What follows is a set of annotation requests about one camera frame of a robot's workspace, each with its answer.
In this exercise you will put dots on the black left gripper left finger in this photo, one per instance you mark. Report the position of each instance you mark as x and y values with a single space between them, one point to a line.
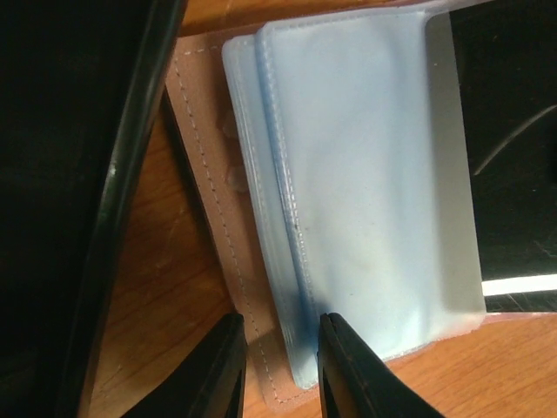
210 382

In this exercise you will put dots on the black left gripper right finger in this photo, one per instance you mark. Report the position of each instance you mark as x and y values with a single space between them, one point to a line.
355 382

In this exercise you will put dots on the pink card holder wallet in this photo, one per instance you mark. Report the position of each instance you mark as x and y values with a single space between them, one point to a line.
310 140

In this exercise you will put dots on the black stripe credit card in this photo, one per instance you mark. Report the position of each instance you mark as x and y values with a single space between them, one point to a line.
492 74

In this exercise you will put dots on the black bin with red cards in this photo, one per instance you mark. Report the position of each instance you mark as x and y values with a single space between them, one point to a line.
81 83

